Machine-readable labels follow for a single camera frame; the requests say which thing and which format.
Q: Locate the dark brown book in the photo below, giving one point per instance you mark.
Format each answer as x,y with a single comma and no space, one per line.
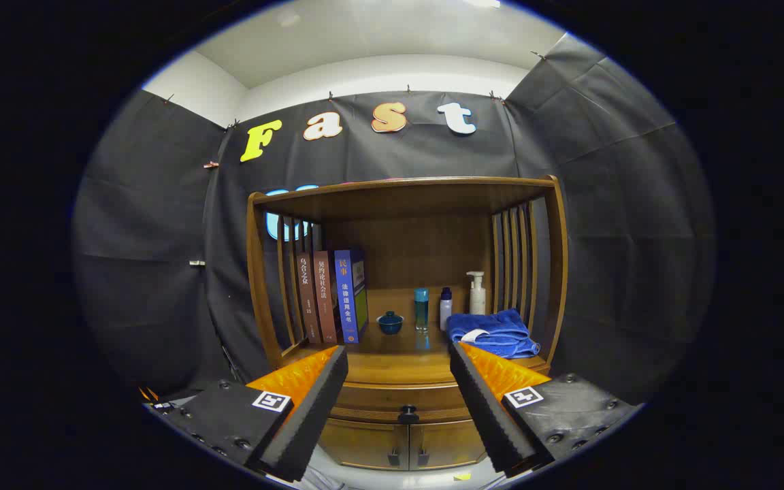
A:
306,299

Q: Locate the white bottle with blue cap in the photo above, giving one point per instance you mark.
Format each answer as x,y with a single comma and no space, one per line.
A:
446,312

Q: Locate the reddish brown book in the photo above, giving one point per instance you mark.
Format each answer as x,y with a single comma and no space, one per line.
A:
324,296

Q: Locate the wooden cabinet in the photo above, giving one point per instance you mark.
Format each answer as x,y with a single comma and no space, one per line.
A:
405,197

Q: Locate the teal glass bottle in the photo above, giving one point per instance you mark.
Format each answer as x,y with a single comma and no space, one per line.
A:
421,309

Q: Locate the wooden cabinet door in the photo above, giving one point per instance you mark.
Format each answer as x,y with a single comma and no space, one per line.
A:
450,444
365,444

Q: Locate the black backdrop cloth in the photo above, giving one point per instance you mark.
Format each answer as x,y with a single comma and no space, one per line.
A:
603,204

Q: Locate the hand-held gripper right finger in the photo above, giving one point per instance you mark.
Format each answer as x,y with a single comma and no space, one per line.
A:
487,415

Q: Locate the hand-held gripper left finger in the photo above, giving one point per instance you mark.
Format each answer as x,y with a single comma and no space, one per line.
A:
310,415

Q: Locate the wooden drawer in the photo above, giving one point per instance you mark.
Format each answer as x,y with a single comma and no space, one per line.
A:
378,400

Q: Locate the white pump bottle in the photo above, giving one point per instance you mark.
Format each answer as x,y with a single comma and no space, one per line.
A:
477,298

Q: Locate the blue book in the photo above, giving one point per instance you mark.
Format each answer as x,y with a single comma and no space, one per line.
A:
346,296

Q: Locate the blue folded towel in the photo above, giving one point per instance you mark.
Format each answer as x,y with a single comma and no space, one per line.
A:
494,333

